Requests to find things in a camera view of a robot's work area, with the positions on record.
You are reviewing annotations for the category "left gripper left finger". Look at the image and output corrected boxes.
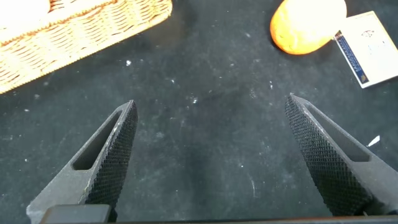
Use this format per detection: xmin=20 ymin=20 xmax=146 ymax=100
xmin=26 ymin=100 xmax=138 ymax=224

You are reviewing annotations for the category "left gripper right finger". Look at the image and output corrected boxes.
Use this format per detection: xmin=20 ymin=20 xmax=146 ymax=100
xmin=285 ymin=92 xmax=398 ymax=218

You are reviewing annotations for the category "playing card box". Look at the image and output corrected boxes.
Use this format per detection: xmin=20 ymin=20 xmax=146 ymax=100
xmin=334 ymin=11 xmax=398 ymax=90

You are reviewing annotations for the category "orange fruit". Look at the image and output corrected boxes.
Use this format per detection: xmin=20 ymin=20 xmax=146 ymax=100
xmin=269 ymin=0 xmax=348 ymax=56

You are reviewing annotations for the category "wicker basket holding lotion bottle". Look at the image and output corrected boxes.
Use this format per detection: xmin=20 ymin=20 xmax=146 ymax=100
xmin=0 ymin=0 xmax=174 ymax=94

